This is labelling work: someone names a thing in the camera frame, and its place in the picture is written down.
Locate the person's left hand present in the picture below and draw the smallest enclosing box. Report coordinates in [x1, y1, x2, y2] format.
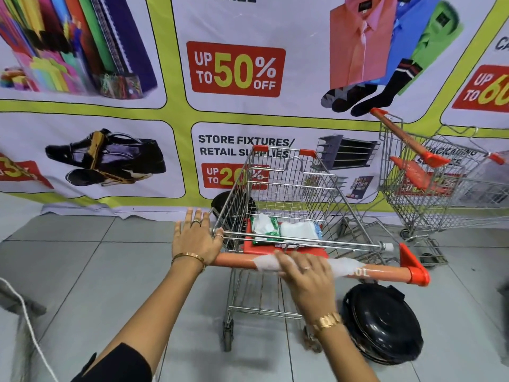
[172, 208, 224, 268]

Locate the person's right hand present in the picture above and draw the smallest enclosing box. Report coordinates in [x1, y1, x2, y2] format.
[274, 250, 340, 323]

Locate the silver shopping cart orange handle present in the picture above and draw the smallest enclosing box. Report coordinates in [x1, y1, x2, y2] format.
[210, 145, 431, 353]
[370, 107, 509, 268]

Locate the white wet wipe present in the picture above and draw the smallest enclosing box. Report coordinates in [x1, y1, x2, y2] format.
[254, 252, 365, 277]

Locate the person's right forearm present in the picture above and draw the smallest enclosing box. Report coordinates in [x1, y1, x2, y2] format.
[316, 320, 379, 382]

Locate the person's left forearm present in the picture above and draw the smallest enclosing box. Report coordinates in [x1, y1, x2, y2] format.
[93, 260, 206, 368]

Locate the gold bangle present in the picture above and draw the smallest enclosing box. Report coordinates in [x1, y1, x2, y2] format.
[171, 252, 206, 273]

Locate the black round bin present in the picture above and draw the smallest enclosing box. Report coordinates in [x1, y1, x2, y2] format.
[210, 190, 257, 251]

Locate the white blue tissue packet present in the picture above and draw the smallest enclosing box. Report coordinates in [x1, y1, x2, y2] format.
[280, 221, 323, 249]

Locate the green white wipes packet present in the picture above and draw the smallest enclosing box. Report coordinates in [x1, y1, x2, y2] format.
[251, 213, 284, 246]

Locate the gold wristwatch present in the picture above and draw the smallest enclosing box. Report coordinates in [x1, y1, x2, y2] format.
[311, 312, 343, 333]

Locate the black round bin lid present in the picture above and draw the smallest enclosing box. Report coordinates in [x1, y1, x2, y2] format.
[341, 283, 424, 366]

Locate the black sleeve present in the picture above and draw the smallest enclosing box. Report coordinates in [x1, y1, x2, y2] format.
[71, 343, 154, 382]

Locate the printed sale banner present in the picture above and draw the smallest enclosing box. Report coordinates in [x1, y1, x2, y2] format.
[0, 0, 509, 221]

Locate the white rope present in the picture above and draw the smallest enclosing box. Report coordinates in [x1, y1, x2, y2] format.
[0, 277, 60, 382]

